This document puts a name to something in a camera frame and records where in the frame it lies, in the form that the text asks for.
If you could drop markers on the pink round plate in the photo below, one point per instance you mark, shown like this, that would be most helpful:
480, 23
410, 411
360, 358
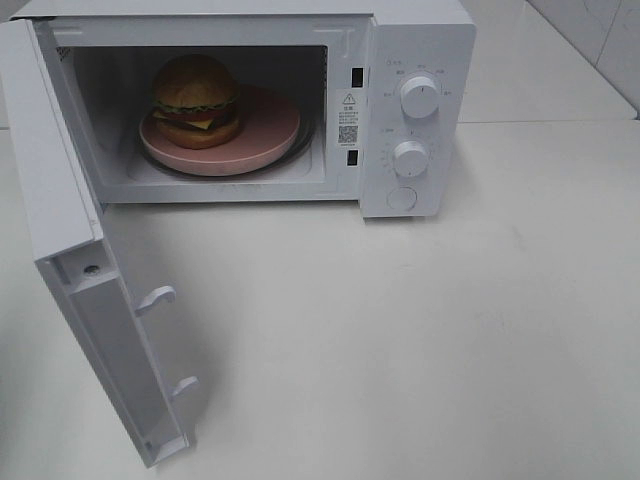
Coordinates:
279, 113

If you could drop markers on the lower white timer knob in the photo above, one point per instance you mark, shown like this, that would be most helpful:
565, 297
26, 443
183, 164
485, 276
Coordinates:
410, 159

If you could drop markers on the white microwave door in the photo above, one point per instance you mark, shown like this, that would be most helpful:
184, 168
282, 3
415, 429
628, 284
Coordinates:
70, 248

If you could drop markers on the upper white power knob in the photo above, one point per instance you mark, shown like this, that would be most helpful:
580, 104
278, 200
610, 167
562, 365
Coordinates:
419, 95

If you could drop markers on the round white door button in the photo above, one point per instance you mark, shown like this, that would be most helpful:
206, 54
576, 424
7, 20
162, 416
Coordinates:
402, 198

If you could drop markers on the white microwave oven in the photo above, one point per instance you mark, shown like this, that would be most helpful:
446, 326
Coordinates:
342, 62

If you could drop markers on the burger with sesame bun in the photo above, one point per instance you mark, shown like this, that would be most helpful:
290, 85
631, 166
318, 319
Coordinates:
195, 102

